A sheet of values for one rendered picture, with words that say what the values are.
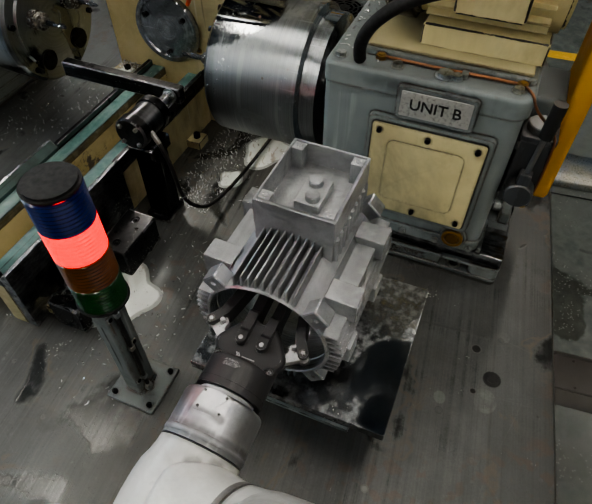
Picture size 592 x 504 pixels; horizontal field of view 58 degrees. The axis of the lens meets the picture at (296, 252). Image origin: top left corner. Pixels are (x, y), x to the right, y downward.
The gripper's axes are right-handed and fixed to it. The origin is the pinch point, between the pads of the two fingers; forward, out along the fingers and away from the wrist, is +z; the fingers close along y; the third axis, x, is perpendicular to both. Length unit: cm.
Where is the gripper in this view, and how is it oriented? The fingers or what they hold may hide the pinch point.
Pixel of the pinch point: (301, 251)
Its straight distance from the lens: 66.5
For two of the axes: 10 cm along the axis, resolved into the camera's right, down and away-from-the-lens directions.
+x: 0.6, 5.5, 8.4
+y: -9.2, -3.1, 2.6
